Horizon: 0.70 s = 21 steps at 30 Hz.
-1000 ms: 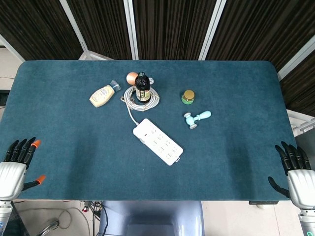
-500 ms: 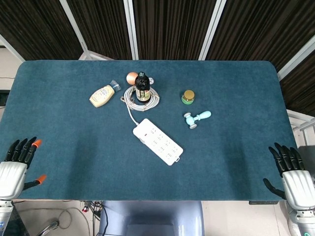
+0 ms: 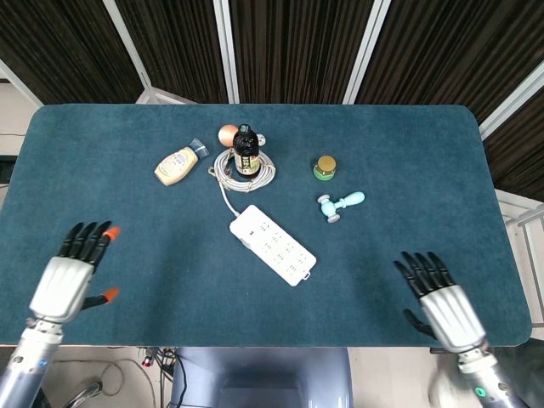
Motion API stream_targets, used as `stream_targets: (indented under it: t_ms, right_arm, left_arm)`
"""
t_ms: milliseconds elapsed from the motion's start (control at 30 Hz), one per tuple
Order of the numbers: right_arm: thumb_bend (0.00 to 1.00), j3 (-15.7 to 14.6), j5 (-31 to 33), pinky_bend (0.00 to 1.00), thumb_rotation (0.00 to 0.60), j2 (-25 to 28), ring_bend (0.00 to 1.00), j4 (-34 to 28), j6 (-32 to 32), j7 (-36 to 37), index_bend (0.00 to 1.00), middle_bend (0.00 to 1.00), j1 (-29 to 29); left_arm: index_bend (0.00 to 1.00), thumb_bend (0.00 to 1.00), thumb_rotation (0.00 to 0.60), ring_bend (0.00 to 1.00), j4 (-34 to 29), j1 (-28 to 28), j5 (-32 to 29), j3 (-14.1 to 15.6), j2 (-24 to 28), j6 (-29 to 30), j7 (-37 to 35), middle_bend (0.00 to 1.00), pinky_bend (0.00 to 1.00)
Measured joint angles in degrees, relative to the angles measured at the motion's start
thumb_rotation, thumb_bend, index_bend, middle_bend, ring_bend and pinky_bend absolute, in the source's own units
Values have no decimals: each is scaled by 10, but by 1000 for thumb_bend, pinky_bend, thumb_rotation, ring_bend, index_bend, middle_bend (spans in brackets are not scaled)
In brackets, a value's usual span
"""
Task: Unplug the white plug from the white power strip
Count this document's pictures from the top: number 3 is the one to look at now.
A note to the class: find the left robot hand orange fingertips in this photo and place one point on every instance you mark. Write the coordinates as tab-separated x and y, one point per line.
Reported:
61	285

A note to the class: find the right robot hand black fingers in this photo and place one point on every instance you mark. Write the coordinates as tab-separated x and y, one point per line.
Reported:
450	314

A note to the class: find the white power strip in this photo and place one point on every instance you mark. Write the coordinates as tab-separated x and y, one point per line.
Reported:
282	253

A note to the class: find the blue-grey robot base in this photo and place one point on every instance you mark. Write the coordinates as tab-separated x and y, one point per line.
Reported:
255	365

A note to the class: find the blue table mat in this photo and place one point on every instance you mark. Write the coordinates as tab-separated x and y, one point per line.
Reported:
127	263

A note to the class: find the chrome metal tube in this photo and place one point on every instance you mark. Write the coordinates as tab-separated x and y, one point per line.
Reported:
87	389

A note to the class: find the white metal rack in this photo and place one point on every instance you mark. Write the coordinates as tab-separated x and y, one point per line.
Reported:
516	204

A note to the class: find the black box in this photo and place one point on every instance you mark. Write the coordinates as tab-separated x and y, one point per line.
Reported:
6	168

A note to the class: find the light blue toy hammer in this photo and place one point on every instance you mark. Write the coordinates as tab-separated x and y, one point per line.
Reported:
340	204

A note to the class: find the beige squeeze sauce bottle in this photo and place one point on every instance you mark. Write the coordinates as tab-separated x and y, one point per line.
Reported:
174	166

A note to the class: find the dark slatted partition panel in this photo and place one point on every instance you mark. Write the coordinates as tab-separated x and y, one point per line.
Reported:
523	149
293	42
178	42
64	42
446	42

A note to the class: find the green jar gold lid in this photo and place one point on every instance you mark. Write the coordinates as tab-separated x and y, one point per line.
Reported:
325	168

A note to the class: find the orange ball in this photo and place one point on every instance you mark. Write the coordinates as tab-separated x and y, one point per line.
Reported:
225	135

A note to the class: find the dark tea bottle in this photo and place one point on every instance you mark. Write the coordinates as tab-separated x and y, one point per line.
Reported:
246	149

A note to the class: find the white partition post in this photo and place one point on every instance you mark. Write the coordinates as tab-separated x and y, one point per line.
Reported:
21	83
225	42
127	34
365	51
510	102

